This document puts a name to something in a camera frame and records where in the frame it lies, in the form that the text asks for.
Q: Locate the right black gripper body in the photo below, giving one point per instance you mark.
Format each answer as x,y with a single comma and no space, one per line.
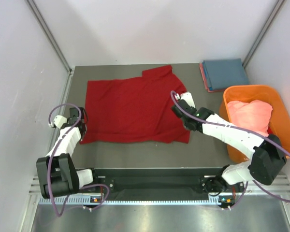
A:
184,122

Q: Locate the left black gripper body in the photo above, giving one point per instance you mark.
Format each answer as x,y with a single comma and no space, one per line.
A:
83,135

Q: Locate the red t shirt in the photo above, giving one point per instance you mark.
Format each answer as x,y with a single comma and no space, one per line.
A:
134,110

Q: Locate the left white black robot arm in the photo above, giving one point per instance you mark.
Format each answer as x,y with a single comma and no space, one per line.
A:
56,171

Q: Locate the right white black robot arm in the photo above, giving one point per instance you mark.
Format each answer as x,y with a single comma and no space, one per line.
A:
265,160

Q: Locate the folded blue t shirt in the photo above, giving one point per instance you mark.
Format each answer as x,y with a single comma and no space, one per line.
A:
223,73

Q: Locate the folded pink t shirt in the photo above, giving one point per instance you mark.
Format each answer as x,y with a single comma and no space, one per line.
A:
205,82

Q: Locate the crumpled pink t shirt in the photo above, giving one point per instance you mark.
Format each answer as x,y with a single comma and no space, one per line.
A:
254,116

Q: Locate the orange plastic bin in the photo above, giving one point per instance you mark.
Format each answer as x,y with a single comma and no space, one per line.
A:
280,121

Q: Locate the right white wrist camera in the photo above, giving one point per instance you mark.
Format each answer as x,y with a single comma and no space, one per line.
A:
187,97

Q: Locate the grey slotted cable duct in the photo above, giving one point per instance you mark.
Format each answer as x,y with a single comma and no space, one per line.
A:
95,199

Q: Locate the left aluminium frame post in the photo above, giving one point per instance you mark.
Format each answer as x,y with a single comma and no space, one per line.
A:
48,33

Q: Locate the aluminium frame post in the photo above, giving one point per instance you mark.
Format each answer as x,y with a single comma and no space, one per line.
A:
264,29
48,33

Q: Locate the right aluminium frame post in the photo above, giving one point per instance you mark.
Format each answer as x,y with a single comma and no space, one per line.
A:
264,29

